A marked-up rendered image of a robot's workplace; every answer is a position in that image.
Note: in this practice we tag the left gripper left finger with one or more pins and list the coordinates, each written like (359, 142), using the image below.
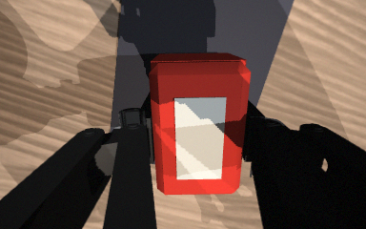
(57, 194)

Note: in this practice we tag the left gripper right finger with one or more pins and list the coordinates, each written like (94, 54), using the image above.
(289, 195)

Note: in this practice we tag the dark grey rectangular mat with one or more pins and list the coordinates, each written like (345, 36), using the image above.
(250, 29)

